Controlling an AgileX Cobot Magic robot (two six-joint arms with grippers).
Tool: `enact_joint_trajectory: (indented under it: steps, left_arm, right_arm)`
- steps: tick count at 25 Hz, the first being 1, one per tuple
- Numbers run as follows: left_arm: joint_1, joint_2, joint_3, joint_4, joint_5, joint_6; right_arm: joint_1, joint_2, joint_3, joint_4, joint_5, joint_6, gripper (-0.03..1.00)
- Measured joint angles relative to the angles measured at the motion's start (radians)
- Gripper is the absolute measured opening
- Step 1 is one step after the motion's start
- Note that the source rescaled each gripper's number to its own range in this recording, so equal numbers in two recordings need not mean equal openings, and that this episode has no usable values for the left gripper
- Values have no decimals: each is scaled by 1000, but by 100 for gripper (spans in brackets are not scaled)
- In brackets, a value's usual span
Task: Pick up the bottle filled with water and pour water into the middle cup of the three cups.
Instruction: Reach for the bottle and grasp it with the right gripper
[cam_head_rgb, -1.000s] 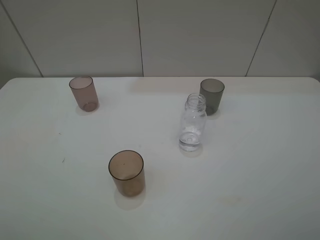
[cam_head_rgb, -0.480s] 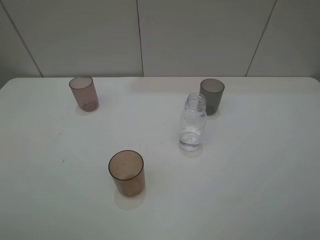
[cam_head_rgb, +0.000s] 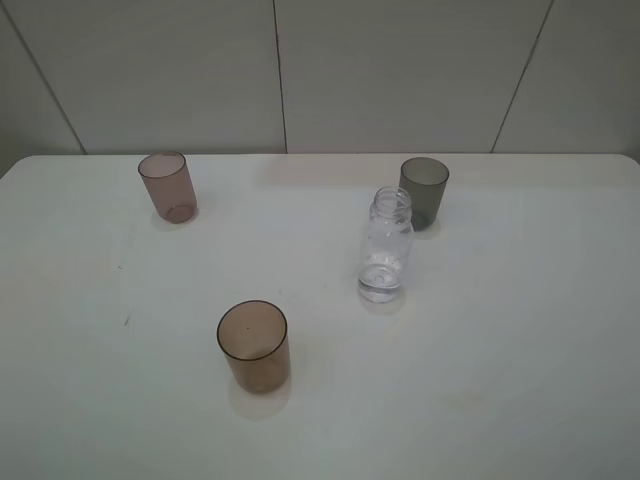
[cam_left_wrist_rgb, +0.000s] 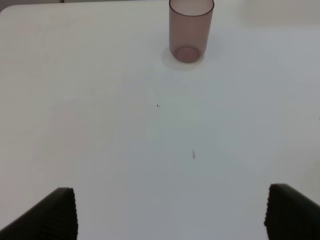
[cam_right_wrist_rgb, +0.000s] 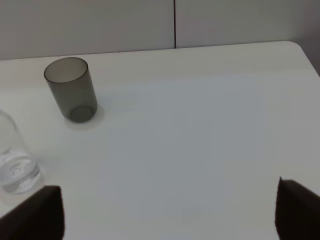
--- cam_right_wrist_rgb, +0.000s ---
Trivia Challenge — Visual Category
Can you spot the clear glass water bottle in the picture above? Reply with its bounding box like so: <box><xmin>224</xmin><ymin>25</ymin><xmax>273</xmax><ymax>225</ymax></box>
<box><xmin>0</xmin><ymin>111</ymin><xmax>41</xmax><ymax>194</ymax></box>

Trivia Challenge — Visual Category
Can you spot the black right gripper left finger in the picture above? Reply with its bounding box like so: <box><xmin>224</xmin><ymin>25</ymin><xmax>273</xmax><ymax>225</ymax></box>
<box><xmin>0</xmin><ymin>185</ymin><xmax>65</xmax><ymax>240</ymax></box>

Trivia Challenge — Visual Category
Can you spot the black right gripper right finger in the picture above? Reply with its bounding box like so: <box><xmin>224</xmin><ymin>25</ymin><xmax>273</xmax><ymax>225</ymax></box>
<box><xmin>274</xmin><ymin>178</ymin><xmax>320</xmax><ymax>240</ymax></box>

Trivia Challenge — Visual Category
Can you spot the grey translucent cup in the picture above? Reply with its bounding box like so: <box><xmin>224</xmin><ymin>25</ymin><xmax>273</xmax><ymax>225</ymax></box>
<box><xmin>43</xmin><ymin>57</ymin><xmax>98</xmax><ymax>123</ymax></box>

